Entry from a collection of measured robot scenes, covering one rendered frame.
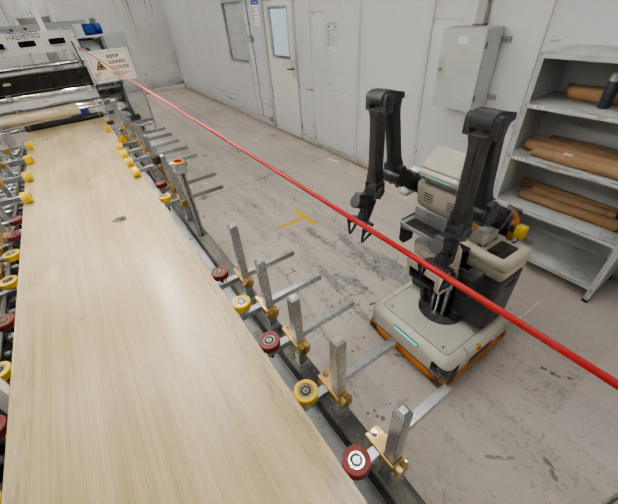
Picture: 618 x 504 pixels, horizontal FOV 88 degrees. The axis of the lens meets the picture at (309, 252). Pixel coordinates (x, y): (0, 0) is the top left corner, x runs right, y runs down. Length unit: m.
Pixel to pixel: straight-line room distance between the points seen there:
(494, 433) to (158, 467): 1.70
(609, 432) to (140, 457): 2.26
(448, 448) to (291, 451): 1.20
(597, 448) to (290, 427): 1.76
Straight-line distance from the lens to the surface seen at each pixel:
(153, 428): 1.23
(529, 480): 2.20
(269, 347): 1.25
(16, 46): 5.29
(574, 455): 2.36
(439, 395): 1.25
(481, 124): 1.12
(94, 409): 1.37
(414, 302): 2.28
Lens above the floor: 1.91
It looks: 38 degrees down
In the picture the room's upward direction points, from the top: 5 degrees counter-clockwise
